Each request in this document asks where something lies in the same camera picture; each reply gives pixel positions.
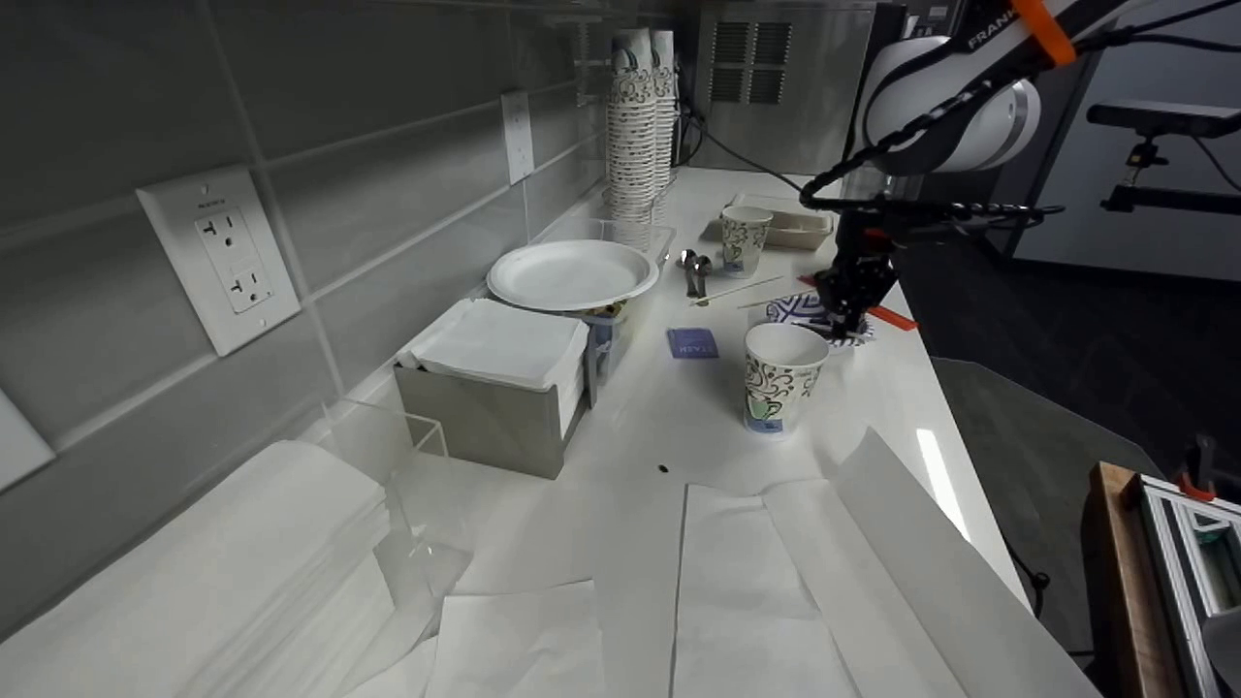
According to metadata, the black power cable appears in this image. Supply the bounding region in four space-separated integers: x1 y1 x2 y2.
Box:
674 99 829 209

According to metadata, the grey napkin dispenser box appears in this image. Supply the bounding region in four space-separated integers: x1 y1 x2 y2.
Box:
394 298 588 482

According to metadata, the white paper sheet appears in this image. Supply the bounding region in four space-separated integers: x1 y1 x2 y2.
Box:
672 434 1103 698

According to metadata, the purple square card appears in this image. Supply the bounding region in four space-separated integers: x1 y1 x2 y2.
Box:
668 329 721 362

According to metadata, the black camera stand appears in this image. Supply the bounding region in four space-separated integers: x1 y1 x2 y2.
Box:
1081 97 1241 216

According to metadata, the white wall power outlet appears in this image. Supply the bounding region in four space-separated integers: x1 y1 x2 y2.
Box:
135 167 299 358

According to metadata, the clear acrylic holder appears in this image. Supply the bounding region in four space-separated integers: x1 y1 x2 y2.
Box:
308 398 469 610

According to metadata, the small patterned paper plate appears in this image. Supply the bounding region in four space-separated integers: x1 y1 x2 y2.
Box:
764 296 862 344

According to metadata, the near patterned paper cup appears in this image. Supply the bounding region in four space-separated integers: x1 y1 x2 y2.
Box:
743 322 829 434

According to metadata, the white paper towel stack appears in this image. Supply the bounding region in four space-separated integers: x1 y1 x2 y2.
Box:
0 441 394 698

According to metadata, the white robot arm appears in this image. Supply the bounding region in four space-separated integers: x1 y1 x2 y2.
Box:
798 0 1239 341

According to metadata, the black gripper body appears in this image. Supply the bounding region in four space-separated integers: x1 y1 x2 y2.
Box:
824 212 896 310

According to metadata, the tall stack of paper cups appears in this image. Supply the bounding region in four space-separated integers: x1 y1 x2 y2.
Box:
605 28 674 238

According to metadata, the large white paper plate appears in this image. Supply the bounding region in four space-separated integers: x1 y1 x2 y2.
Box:
485 240 659 314

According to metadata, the shallow beige tray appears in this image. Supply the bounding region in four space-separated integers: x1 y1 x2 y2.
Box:
769 212 829 252

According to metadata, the wooden framed cart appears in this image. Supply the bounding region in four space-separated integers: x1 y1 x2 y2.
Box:
1081 463 1241 698

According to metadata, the left far patterned cup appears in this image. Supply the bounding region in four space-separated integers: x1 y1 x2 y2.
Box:
719 205 771 270

